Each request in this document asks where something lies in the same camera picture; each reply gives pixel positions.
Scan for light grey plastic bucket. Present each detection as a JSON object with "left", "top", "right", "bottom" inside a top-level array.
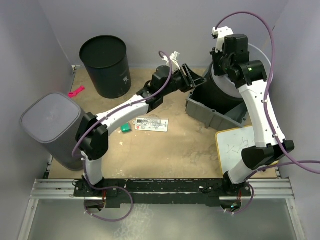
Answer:
[{"left": 211, "top": 43, "right": 271, "bottom": 99}]

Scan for grey ribbed laundry basket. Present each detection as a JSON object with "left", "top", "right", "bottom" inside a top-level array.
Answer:
[{"left": 20, "top": 92, "right": 85, "bottom": 171}]

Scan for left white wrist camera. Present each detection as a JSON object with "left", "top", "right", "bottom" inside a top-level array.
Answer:
[{"left": 163, "top": 51, "right": 181, "bottom": 73}]

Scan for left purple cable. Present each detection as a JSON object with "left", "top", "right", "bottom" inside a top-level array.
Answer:
[{"left": 71, "top": 51, "right": 173, "bottom": 222}]

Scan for small whiteboard with yellow frame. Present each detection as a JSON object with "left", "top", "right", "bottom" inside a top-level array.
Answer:
[{"left": 215, "top": 125, "right": 255, "bottom": 174}]

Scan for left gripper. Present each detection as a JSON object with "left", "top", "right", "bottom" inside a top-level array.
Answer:
[{"left": 161, "top": 65, "right": 207, "bottom": 98}]

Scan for pink plastic clip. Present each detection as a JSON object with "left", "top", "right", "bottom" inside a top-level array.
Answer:
[{"left": 67, "top": 85, "right": 85, "bottom": 98}]

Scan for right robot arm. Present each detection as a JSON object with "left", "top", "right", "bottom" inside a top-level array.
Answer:
[{"left": 211, "top": 32, "right": 295, "bottom": 196}]

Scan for dark blue cylindrical bin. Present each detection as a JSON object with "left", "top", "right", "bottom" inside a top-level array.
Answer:
[{"left": 79, "top": 35, "right": 132, "bottom": 99}]

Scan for grey rectangular plastic crate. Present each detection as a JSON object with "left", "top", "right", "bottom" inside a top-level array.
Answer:
[{"left": 185, "top": 67, "right": 251, "bottom": 130}]

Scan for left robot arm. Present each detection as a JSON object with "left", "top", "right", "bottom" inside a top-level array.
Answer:
[{"left": 75, "top": 64, "right": 207, "bottom": 196}]

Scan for clear plastic label card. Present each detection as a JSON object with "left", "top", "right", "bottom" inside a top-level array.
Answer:
[{"left": 132, "top": 115, "right": 169, "bottom": 133}]

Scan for green small box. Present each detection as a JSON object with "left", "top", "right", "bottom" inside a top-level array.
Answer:
[{"left": 120, "top": 122, "right": 132, "bottom": 133}]

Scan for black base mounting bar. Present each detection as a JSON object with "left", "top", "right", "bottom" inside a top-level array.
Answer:
[{"left": 72, "top": 178, "right": 252, "bottom": 209}]

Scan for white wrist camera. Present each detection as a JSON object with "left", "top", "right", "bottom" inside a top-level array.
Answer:
[
  {"left": 211, "top": 26, "right": 234, "bottom": 53},
  {"left": 163, "top": 51, "right": 181, "bottom": 73}
]

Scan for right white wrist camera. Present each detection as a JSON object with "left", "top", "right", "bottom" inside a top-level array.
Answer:
[{"left": 211, "top": 26, "right": 234, "bottom": 53}]

